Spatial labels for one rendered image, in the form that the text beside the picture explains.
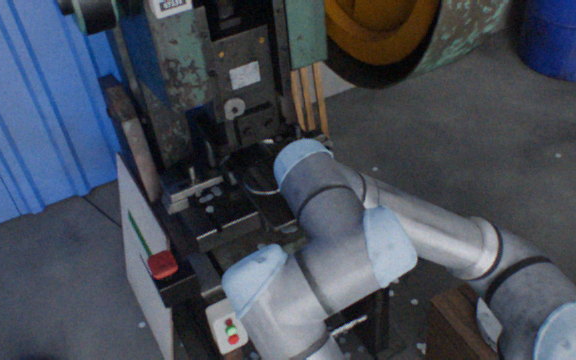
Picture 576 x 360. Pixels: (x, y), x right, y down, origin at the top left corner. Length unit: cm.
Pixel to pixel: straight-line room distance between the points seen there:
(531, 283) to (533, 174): 191
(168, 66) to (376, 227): 76
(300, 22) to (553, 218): 157
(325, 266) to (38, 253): 222
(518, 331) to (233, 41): 83
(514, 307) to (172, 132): 110
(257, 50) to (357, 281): 87
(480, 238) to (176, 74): 70
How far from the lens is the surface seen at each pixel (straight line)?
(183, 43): 126
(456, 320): 177
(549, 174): 281
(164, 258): 142
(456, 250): 86
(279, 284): 60
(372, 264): 59
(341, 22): 165
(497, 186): 271
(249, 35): 136
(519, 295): 91
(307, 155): 70
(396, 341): 210
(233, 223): 154
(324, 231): 62
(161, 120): 168
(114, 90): 181
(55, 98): 265
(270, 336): 61
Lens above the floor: 177
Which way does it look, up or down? 40 degrees down
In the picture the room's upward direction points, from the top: 8 degrees counter-clockwise
